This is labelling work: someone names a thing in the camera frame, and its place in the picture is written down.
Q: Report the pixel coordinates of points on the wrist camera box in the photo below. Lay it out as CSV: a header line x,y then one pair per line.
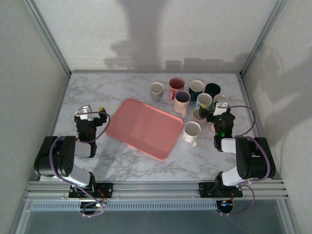
x,y
84,112
219,108

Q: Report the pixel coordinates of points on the aluminium frame post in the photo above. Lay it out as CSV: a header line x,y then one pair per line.
x,y
48,36
263,36

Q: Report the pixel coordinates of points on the controller board with LED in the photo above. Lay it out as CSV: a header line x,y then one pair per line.
x,y
224,204
96,206

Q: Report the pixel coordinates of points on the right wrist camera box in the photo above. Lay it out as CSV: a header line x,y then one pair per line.
x,y
219,108

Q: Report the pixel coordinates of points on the light blue mug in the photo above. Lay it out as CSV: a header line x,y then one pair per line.
x,y
204,99

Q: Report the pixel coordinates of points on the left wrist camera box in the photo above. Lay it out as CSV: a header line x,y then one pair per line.
x,y
84,112

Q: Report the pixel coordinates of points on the coral printed mug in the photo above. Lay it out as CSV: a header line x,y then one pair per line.
x,y
176,84

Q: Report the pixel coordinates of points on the yellow-green mug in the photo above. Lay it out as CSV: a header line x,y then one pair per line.
x,y
220,98

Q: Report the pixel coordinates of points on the grey mug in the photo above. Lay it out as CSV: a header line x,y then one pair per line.
x,y
156,87

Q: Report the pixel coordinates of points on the aluminium table edge rail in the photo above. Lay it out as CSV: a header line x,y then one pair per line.
x,y
247,97

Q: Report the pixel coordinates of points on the wide aluminium frame rail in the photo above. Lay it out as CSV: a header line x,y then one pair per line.
x,y
156,190

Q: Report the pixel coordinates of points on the dark teal mug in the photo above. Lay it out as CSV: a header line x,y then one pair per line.
x,y
196,86

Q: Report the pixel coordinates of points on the pink plastic tray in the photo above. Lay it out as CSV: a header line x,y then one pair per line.
x,y
146,129

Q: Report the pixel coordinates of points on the thin aluminium frame rail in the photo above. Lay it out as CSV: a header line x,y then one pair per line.
x,y
156,72

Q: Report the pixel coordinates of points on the mauve mug with dark inside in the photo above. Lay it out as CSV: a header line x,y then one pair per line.
x,y
181,104

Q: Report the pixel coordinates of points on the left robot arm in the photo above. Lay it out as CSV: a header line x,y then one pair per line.
x,y
56,156

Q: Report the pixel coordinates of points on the pale pink mug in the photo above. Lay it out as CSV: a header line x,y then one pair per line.
x,y
196,115

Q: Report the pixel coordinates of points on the navy blue mug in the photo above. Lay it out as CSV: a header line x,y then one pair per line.
x,y
212,88

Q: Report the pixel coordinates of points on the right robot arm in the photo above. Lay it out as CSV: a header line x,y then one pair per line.
x,y
253,156

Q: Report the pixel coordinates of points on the white mug with script print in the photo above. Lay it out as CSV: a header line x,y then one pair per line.
x,y
192,130

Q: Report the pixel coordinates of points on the aluminium frame leg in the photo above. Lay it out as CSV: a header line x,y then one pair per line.
x,y
20,217
288,217

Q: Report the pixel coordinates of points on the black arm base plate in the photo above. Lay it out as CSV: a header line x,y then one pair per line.
x,y
206,189
107,189

